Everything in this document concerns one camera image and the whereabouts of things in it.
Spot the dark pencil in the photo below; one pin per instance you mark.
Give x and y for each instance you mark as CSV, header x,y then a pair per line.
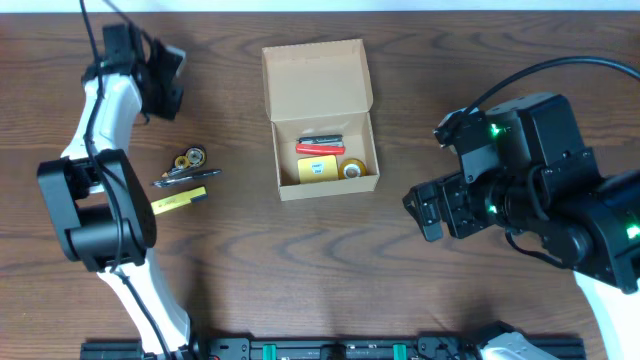
x,y
175,171

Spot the yellow sticky note pad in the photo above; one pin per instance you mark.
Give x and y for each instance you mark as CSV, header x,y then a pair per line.
x,y
318,169

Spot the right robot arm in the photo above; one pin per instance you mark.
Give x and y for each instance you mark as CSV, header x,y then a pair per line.
x,y
525,168

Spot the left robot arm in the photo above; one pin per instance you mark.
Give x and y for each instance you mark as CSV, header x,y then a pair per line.
x,y
97,205

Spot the black mounting rail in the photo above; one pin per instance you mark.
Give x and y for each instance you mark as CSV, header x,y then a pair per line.
x,y
429,347

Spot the red black stapler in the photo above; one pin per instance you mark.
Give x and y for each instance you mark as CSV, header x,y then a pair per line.
x,y
321,145

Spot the brown cardboard box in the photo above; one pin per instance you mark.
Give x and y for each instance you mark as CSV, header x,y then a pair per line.
x,y
319,89

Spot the yellow tape roll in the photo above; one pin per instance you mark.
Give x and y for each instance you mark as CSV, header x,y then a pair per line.
x,y
352,168

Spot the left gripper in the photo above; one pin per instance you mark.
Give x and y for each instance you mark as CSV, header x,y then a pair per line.
x,y
163,80

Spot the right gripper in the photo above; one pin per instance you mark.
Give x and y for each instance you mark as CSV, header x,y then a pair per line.
x,y
451,211

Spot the correction tape dispenser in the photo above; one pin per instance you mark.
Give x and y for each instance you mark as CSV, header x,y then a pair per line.
x,y
193,157

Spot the yellow highlighter marker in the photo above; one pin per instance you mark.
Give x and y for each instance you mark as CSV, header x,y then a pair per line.
x,y
179,200

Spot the black pen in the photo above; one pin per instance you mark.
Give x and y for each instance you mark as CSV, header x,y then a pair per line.
x,y
173,181

